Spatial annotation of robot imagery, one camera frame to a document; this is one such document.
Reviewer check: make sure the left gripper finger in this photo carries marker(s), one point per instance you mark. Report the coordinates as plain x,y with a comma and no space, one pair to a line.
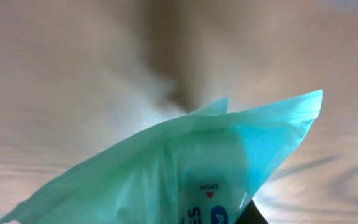
251,215

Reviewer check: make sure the teal white snack packet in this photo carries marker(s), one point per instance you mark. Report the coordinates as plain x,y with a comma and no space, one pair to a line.
204,167

